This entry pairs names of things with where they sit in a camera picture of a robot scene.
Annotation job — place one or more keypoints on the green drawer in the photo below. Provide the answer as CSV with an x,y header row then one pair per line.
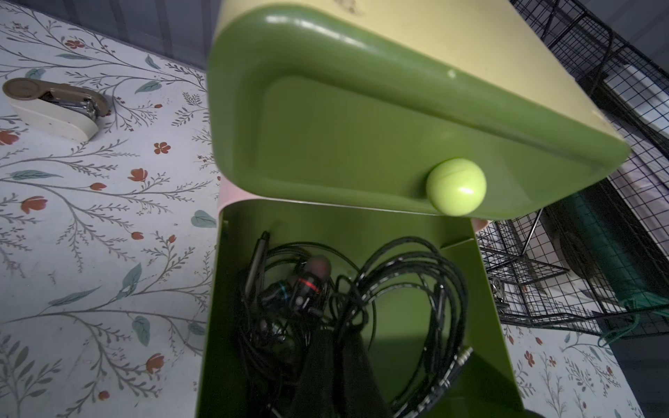
x,y
484,388

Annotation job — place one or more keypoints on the green yellow drawer cabinet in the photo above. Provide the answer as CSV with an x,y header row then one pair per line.
x,y
356,103

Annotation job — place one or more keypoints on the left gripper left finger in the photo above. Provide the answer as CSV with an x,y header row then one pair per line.
x,y
314,396

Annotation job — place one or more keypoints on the black earphones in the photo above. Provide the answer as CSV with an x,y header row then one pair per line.
x,y
412,319
267,398
282,299

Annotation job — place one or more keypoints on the beige stapler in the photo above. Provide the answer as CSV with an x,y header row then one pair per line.
x,y
63,110

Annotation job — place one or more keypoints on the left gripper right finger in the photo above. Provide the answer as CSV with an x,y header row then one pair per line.
x,y
359,394

